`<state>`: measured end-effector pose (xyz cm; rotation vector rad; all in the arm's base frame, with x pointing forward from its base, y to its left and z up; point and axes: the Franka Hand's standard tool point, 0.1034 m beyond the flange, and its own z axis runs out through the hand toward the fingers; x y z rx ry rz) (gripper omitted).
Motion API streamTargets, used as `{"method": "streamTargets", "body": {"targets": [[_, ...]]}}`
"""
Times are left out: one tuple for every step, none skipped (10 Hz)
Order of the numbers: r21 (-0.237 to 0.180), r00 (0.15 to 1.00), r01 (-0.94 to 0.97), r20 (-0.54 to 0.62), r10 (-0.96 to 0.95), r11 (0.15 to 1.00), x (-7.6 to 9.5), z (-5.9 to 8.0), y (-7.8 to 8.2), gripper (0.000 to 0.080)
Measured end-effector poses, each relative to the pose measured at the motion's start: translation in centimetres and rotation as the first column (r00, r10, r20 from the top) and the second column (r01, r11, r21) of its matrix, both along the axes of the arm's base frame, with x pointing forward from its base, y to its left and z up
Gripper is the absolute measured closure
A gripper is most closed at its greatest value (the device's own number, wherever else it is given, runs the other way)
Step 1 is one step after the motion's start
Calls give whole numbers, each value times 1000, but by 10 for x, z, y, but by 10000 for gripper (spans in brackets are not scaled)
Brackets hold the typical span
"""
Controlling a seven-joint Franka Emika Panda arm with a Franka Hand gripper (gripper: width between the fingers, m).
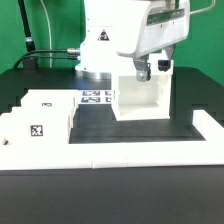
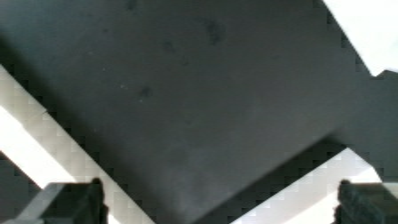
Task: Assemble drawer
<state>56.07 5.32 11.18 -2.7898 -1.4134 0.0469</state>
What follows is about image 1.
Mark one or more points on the white drawer tray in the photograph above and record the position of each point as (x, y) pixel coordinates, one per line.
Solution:
(35, 126)
(52, 98)

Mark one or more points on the white rear drawer tray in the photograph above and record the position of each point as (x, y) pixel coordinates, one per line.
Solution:
(52, 98)

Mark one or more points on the white drawer cabinet box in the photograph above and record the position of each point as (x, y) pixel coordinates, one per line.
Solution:
(136, 100)

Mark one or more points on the white front drawer tray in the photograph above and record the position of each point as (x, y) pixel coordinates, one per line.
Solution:
(35, 126)

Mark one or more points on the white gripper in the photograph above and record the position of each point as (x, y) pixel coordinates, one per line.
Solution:
(145, 26)

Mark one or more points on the white U-shaped fence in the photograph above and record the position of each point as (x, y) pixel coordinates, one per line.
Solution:
(209, 151)

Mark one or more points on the white marker sheet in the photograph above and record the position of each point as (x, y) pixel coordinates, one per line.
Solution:
(95, 96)

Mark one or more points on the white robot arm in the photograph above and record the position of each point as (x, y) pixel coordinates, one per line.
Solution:
(98, 54)

